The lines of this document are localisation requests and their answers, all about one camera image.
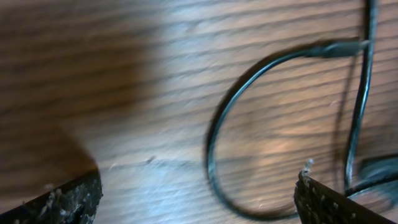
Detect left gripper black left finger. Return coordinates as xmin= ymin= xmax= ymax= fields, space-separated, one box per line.
xmin=1 ymin=170 xmax=103 ymax=224

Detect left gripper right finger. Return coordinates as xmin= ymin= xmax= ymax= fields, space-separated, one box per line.
xmin=294 ymin=171 xmax=395 ymax=224

